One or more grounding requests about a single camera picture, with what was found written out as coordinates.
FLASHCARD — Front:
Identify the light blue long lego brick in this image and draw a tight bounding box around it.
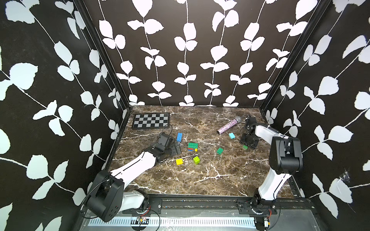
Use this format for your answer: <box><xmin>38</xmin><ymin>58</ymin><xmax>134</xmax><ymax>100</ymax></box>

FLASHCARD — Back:
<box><xmin>176</xmin><ymin>133</ymin><xmax>183</xmax><ymax>142</ymax></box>

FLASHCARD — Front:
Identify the dark green long lego brick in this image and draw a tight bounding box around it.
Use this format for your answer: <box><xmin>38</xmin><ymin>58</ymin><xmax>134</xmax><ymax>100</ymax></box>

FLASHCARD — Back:
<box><xmin>188</xmin><ymin>142</ymin><xmax>198</xmax><ymax>149</ymax></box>

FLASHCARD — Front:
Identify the small dark green lego brick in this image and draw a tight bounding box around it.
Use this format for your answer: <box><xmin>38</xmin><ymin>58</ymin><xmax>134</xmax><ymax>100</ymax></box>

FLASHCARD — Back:
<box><xmin>216</xmin><ymin>148</ymin><xmax>224</xmax><ymax>155</ymax></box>

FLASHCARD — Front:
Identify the lime green lego brick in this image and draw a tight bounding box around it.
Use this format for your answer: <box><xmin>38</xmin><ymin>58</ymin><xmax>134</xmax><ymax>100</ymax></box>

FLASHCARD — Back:
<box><xmin>193</xmin><ymin>156</ymin><xmax>200</xmax><ymax>165</ymax></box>

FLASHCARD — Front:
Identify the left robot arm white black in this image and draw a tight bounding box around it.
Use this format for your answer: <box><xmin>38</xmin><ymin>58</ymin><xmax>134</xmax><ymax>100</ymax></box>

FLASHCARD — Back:
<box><xmin>82</xmin><ymin>141</ymin><xmax>181</xmax><ymax>222</ymax></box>

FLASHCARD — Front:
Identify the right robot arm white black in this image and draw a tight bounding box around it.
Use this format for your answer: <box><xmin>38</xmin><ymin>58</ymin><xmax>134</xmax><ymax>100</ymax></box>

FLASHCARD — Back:
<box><xmin>241</xmin><ymin>123</ymin><xmax>303</xmax><ymax>202</ymax></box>

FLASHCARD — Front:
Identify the yellow lego brick front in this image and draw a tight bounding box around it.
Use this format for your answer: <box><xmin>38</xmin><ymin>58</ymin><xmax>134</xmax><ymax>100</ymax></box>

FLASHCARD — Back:
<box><xmin>176</xmin><ymin>158</ymin><xmax>184</xmax><ymax>165</ymax></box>

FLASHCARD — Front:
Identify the purple glitter microphone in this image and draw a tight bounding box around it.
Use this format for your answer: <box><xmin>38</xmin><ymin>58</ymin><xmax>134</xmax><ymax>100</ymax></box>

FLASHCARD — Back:
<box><xmin>217</xmin><ymin>116</ymin><xmax>241</xmax><ymax>134</ymax></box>

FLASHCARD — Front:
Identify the black white checkerboard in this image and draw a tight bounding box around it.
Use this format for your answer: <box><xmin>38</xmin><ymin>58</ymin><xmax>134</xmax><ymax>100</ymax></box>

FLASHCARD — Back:
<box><xmin>132</xmin><ymin>113</ymin><xmax>170</xmax><ymax>130</ymax></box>

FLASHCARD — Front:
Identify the white perforated strip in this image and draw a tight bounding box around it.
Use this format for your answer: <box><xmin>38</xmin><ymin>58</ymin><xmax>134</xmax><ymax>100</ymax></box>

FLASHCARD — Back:
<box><xmin>88</xmin><ymin>217</ymin><xmax>255</xmax><ymax>229</ymax></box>

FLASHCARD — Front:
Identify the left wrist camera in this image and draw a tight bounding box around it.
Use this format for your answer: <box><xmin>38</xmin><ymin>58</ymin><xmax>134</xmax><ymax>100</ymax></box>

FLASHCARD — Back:
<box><xmin>158</xmin><ymin>132</ymin><xmax>173</xmax><ymax>148</ymax></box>

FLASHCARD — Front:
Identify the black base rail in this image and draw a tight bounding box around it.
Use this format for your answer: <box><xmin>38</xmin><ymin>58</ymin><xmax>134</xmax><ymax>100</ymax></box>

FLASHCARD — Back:
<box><xmin>83</xmin><ymin>196</ymin><xmax>316</xmax><ymax>216</ymax></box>

